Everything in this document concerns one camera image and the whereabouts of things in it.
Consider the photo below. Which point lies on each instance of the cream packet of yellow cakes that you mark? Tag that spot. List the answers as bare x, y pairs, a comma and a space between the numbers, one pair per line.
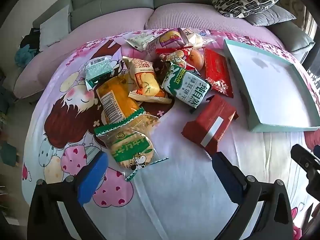
145, 80

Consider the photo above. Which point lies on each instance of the printed cartoon blanket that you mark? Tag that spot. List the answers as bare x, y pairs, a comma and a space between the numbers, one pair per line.
175, 192

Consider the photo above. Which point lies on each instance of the red clear cookie packet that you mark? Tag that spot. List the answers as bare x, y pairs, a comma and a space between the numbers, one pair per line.
178, 55

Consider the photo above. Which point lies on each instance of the dark clothes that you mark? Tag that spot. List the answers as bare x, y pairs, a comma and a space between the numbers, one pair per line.
32, 37

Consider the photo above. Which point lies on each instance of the red snack packet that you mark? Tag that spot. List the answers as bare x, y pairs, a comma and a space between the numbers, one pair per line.
217, 72

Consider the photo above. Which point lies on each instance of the pink sofa seat cover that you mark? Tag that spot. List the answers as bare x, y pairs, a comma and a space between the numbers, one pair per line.
82, 30

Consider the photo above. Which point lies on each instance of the small teal object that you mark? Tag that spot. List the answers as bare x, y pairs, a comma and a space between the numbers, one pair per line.
8, 153

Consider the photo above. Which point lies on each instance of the green white biscuit packet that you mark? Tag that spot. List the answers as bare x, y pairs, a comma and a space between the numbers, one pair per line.
185, 86

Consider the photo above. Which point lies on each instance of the white snack packet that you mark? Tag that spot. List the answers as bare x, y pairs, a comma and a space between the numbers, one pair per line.
140, 41

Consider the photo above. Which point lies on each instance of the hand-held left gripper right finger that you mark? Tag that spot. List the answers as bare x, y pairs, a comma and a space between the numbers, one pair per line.
227, 176

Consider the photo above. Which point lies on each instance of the teal cardboard tray box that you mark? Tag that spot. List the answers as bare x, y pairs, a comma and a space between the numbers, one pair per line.
270, 87

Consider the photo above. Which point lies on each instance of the grey pillow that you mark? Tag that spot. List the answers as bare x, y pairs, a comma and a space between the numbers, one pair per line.
272, 16

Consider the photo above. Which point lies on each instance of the red packet with white stripe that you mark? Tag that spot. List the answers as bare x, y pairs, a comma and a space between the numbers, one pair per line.
210, 125

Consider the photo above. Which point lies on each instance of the teal cloth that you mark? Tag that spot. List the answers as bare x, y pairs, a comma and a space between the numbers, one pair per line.
23, 55

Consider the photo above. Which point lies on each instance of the purple snack packet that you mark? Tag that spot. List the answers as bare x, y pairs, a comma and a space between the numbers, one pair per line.
165, 40

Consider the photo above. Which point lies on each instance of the green trimmed cracker packet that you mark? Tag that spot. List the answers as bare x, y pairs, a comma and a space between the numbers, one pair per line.
130, 145

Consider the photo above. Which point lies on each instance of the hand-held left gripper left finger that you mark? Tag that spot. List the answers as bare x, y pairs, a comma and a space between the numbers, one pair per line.
92, 177

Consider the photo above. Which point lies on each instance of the clear packet of pale buns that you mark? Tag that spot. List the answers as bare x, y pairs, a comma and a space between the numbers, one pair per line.
197, 40

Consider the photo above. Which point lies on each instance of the green glitter snack packet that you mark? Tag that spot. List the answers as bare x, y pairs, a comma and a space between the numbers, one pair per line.
97, 70

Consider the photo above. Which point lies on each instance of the pale green pillow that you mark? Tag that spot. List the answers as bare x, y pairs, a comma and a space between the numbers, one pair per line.
55, 27

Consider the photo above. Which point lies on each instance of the yellow cake packet with barcode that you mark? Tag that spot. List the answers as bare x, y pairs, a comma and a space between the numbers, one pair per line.
117, 100

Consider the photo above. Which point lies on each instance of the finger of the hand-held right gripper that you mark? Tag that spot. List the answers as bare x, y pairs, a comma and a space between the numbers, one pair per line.
306, 158

